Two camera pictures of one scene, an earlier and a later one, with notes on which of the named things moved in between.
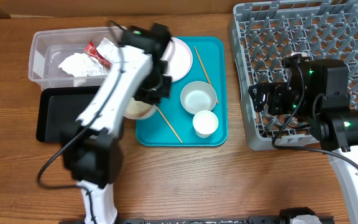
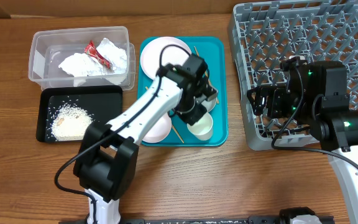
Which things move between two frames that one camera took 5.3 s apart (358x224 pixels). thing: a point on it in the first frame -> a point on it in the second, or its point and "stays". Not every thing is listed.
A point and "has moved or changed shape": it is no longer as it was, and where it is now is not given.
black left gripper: x=155 y=98 -> x=192 y=116
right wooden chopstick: x=206 y=74 stays
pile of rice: x=137 y=108 has moved or changed shape
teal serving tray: x=170 y=125 stays
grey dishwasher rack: x=263 y=33 stays
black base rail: x=220 y=220 stays
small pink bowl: x=137 y=109 has moved or changed shape
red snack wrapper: x=91 y=50 stays
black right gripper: x=276 y=93 stays
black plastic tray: x=59 y=107 stays
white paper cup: x=204 y=123 has moved or changed shape
